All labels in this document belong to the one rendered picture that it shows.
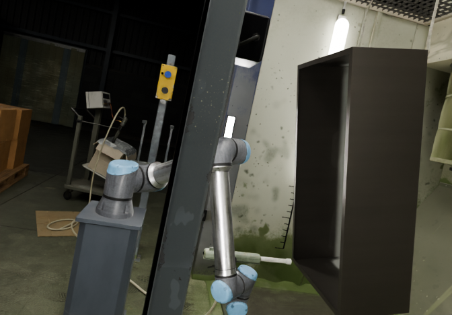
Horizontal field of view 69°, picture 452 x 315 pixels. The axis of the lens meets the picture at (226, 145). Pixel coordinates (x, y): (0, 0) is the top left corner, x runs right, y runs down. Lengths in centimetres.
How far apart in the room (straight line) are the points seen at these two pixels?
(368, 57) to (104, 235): 144
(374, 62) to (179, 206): 121
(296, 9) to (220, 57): 221
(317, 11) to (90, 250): 218
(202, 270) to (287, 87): 153
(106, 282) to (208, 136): 145
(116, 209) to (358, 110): 123
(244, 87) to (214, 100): 199
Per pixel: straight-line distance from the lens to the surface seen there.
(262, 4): 259
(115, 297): 187
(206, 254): 179
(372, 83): 153
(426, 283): 273
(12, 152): 468
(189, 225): 49
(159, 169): 176
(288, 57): 257
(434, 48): 303
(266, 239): 268
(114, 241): 175
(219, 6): 49
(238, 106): 244
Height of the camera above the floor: 122
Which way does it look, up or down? 4 degrees down
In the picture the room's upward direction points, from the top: 12 degrees clockwise
